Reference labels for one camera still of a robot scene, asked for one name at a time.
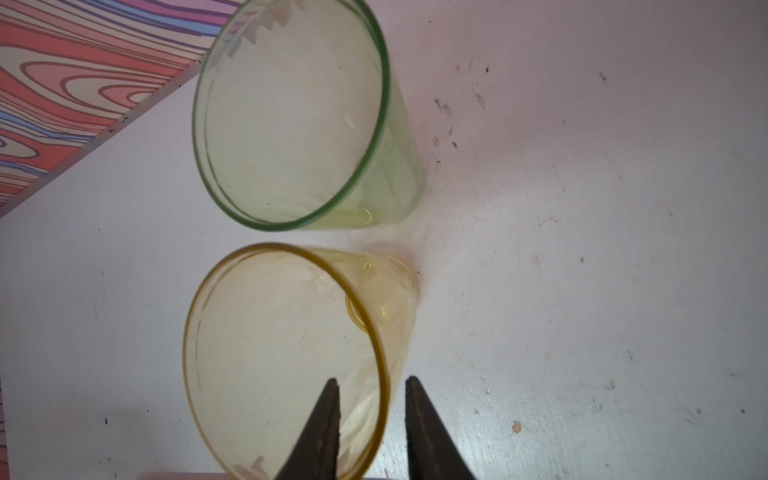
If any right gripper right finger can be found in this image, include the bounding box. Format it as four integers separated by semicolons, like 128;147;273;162
405;376;475;480

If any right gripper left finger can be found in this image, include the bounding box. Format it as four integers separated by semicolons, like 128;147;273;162
276;378;341;480

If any yellow-green tall glass back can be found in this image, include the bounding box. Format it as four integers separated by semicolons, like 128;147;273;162
192;1;424;232

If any yellow tall glass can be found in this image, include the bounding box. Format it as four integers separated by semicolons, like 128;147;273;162
183;243;419;479

